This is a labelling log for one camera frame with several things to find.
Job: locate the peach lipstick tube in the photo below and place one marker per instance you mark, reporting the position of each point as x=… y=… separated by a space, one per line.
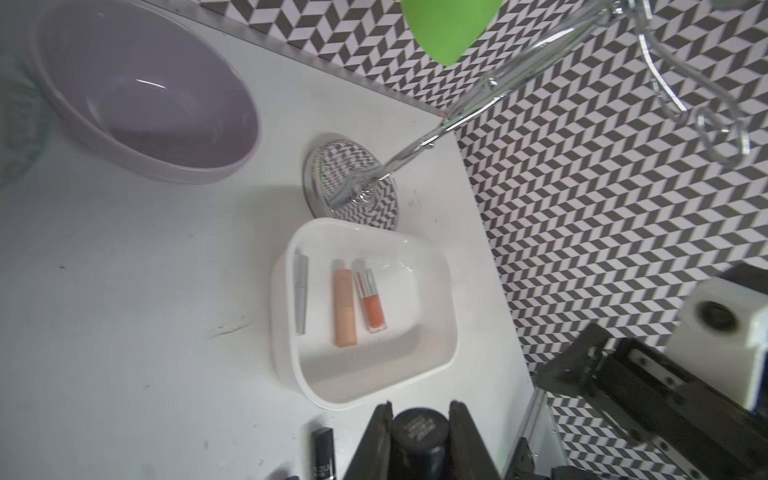
x=343 y=304

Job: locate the green patterned bowl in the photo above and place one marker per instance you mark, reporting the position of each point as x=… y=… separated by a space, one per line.
x=25 y=120

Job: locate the black lipstick short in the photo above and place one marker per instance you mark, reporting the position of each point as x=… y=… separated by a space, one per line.
x=419 y=445

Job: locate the chrome jewelry stand green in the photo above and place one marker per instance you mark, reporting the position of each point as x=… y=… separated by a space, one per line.
x=344 y=181

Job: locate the purple bowl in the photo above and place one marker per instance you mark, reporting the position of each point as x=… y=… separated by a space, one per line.
x=143 y=91

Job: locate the black lipstick long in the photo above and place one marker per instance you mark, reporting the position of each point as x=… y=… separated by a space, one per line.
x=323 y=448

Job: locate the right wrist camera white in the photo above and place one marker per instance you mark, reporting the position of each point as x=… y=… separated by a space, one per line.
x=721 y=337

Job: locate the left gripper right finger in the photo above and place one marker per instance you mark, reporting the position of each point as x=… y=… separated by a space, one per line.
x=469 y=457

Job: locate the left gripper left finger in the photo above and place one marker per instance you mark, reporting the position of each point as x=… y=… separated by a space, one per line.
x=372 y=456

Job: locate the white storage box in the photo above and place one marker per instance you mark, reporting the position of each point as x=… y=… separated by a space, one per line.
x=357 y=311

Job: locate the orange lip gloss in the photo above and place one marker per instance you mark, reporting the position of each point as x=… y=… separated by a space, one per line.
x=369 y=297

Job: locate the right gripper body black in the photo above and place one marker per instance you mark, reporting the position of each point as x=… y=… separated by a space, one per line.
x=650 y=400

